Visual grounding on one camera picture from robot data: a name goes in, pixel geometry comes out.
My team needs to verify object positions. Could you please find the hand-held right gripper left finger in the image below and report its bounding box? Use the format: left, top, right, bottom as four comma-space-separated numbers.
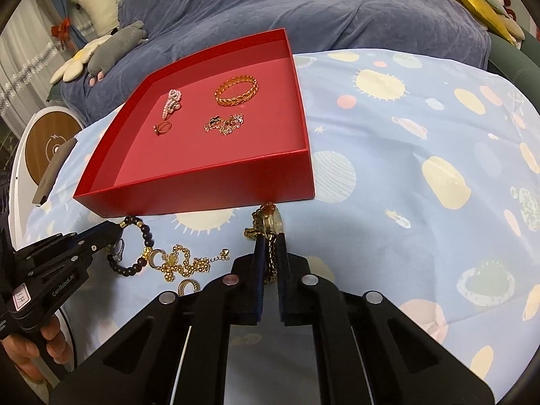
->
50, 235, 271, 405

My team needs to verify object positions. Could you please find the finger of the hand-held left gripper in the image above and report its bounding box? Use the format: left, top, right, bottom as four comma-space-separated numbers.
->
72, 232, 123, 264
63, 221, 124, 246

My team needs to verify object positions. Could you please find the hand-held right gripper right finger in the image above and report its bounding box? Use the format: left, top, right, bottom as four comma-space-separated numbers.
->
276, 233, 496, 405

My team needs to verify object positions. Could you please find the dark bead bracelet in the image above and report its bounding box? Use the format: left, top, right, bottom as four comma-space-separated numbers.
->
106, 216, 156, 278

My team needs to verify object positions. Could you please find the gold wristwatch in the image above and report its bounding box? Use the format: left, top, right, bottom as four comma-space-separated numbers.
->
245, 202, 285, 285

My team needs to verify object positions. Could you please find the red cardboard box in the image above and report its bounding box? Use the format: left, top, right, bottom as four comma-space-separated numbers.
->
73, 28, 316, 217

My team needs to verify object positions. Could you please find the gold black charm bracelet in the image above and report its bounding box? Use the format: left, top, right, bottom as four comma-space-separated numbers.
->
202, 113, 245, 138

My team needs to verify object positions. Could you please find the white pearl bracelet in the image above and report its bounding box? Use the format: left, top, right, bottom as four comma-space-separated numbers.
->
161, 88, 184, 119

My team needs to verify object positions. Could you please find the gold braided bangle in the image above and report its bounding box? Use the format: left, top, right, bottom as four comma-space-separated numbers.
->
214, 75, 259, 107

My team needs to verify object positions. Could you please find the person's left hand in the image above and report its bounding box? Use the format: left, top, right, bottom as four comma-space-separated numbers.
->
0, 314, 64, 384

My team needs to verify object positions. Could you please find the round white side table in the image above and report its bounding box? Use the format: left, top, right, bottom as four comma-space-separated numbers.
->
8, 101, 85, 237

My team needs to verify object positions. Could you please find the planet-print blue cloth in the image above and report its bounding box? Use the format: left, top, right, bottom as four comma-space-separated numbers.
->
23, 48, 540, 405

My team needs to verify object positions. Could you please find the flower-shaped cushion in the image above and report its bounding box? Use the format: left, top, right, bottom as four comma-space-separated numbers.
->
51, 34, 116, 85

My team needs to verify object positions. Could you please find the white sheer curtain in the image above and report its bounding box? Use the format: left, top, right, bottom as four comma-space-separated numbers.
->
0, 0, 81, 136

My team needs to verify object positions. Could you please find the grey plush toy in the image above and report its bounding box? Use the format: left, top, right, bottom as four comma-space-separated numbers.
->
86, 21, 148, 86

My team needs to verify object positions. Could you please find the red bow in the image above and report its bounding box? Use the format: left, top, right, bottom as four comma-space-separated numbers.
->
51, 18, 72, 39

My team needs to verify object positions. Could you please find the white plush toy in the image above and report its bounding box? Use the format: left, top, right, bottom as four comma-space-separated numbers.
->
67, 0, 119, 36

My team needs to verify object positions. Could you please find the dark blue blanket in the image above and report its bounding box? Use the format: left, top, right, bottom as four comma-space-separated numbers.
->
60, 0, 492, 129

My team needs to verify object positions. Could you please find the green sofa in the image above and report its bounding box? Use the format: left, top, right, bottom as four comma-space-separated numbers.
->
487, 25, 540, 106

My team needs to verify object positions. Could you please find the yellow cushion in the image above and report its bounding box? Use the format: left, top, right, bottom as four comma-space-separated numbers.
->
441, 0, 517, 45

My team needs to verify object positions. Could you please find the cream cushion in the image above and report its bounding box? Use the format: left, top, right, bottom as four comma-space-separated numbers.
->
500, 12, 526, 41

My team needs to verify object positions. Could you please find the wide gold ring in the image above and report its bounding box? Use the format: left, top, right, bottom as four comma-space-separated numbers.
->
177, 279, 201, 298

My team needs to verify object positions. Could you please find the gold chain necklace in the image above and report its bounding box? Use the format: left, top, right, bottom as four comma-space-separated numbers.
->
143, 245, 232, 283

